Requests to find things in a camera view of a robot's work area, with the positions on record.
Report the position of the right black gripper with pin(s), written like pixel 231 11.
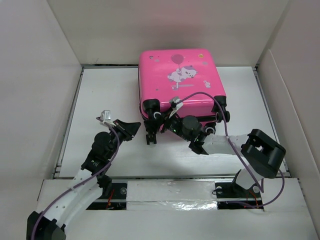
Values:
pixel 166 123

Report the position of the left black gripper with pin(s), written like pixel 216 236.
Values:
pixel 128 129

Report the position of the pink hard-shell suitcase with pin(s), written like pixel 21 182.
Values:
pixel 191 75

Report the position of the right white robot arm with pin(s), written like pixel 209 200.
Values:
pixel 260 155

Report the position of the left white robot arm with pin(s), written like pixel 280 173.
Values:
pixel 89 184

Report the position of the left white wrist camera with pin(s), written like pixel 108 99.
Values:
pixel 105 118

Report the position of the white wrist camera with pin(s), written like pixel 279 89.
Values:
pixel 105 118
pixel 175 103

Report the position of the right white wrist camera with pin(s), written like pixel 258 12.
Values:
pixel 175 103

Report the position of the metal base rail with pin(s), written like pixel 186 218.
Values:
pixel 250 199

